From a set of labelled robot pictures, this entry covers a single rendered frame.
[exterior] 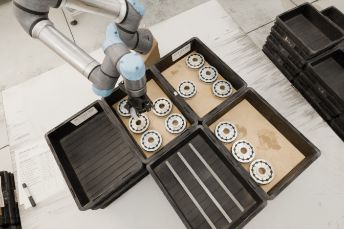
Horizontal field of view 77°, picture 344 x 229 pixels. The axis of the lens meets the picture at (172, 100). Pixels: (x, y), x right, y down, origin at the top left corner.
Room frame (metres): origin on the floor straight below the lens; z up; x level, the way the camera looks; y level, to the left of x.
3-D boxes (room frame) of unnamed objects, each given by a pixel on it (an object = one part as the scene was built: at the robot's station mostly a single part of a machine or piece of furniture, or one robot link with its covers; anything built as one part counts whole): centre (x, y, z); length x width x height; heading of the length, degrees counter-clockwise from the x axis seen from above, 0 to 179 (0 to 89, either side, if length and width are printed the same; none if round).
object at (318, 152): (0.20, -0.33, 0.92); 0.40 x 0.30 x 0.02; 27
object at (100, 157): (0.28, 0.39, 0.87); 0.40 x 0.30 x 0.11; 27
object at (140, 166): (0.28, 0.39, 0.92); 0.40 x 0.30 x 0.02; 27
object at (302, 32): (0.98, -1.08, 0.37); 0.40 x 0.30 x 0.45; 17
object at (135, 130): (0.39, 0.18, 0.86); 0.10 x 0.10 x 0.01
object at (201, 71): (0.59, -0.21, 0.86); 0.10 x 0.10 x 0.01
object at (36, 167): (0.30, 0.78, 0.70); 0.33 x 0.23 x 0.01; 17
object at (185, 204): (0.06, -0.06, 0.87); 0.40 x 0.30 x 0.11; 27
